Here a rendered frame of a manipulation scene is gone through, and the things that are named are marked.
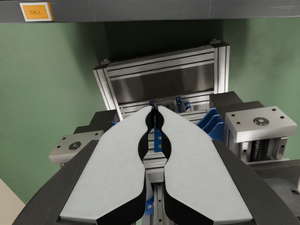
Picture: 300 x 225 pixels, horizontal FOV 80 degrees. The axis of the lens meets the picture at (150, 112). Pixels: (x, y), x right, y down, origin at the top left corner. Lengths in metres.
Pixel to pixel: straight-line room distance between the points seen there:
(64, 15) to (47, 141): 1.75
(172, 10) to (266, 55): 1.27
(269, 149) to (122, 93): 0.96
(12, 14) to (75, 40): 1.02
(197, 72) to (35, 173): 2.07
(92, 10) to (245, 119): 0.43
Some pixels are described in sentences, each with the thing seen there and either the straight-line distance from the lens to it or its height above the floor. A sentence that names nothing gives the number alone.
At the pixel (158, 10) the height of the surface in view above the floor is 0.95.
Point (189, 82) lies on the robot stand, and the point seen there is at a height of 0.21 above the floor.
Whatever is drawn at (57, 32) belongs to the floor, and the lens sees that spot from 1.51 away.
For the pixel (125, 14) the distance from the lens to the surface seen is 0.39.
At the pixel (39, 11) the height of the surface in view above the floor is 0.96.
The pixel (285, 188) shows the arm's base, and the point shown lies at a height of 1.07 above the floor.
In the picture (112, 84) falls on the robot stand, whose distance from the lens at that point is 1.26.
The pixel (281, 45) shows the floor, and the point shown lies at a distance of 1.63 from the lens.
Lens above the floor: 1.34
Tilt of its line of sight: 58 degrees down
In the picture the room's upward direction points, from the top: 177 degrees counter-clockwise
